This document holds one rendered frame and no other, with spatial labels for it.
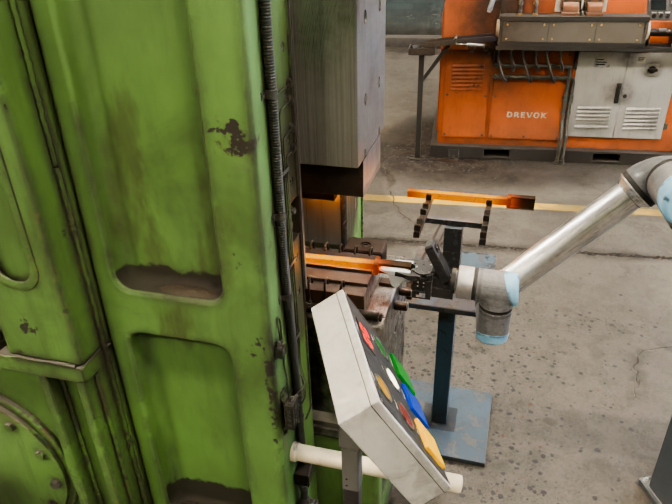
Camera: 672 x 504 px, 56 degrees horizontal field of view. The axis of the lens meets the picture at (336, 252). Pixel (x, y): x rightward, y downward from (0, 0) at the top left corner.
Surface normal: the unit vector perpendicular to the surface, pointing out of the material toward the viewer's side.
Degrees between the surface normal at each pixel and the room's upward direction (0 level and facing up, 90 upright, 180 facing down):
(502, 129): 90
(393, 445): 90
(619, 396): 0
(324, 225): 90
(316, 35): 90
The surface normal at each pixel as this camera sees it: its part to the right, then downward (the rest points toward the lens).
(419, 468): 0.17, 0.49
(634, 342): -0.03, -0.87
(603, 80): -0.12, 0.49
